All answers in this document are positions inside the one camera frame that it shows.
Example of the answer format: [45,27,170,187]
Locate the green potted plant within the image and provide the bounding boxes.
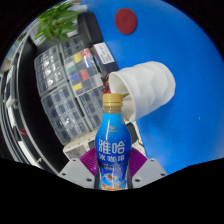
[33,2,81,46]

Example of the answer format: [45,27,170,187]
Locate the flat black case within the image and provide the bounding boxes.
[77,11,105,51]

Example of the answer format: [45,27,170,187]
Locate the black box with white label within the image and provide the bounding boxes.
[92,42,117,66]

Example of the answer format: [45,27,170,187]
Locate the grey small-parts drawer cabinet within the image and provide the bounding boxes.
[59,34,86,58]
[40,82,92,145]
[34,44,67,97]
[78,89,108,129]

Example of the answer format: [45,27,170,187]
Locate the flat round red coaster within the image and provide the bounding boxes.
[114,7,138,35]

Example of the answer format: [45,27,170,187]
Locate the black overhead shelf unit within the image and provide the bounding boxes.
[0,49,44,168]

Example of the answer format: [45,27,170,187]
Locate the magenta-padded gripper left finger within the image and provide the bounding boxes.
[56,147,99,190]

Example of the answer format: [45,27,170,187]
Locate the white faceted mug, brown handle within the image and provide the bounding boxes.
[108,60,177,123]

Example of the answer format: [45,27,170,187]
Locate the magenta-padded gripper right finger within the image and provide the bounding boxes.
[127,147,168,190]

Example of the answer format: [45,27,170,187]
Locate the clear organiser box, coloured parts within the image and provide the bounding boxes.
[64,47,102,97]

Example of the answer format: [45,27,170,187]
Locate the blue drink bottle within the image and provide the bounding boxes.
[94,92,132,191]

